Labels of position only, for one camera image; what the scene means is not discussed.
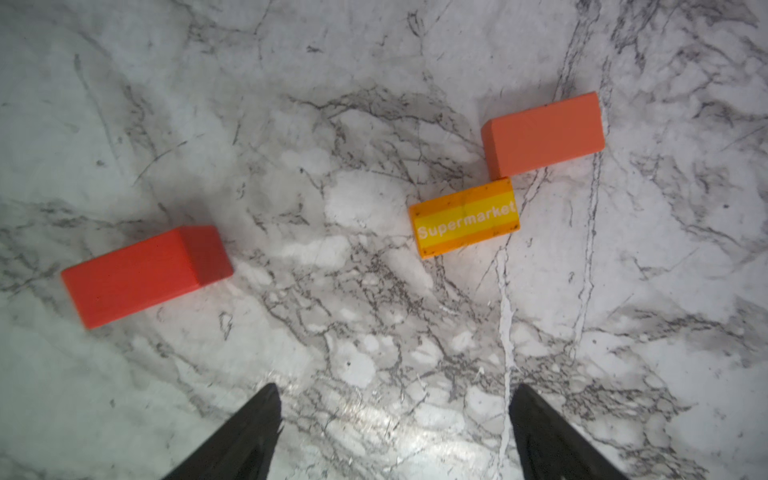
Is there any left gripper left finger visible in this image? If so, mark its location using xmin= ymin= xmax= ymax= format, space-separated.
xmin=165 ymin=383 xmax=282 ymax=480

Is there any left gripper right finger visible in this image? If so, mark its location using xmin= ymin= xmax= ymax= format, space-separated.
xmin=509 ymin=384 xmax=627 ymax=480

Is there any red rectangular wood block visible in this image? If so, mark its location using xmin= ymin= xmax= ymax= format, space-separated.
xmin=61 ymin=226 xmax=234 ymax=329

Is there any yellow orange supermarket block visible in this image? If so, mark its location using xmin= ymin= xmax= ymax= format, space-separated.
xmin=409 ymin=178 xmax=520 ymax=259

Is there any orange-red wood block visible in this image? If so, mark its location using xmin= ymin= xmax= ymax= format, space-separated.
xmin=481 ymin=92 xmax=605 ymax=180

